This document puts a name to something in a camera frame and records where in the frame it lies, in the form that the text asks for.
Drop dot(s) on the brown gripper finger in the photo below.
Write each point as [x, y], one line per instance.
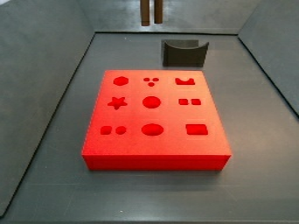
[158, 11]
[144, 12]

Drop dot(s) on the dark grey curved block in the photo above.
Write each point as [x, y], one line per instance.
[183, 53]

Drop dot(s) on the red shape sorter block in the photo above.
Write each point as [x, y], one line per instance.
[155, 122]

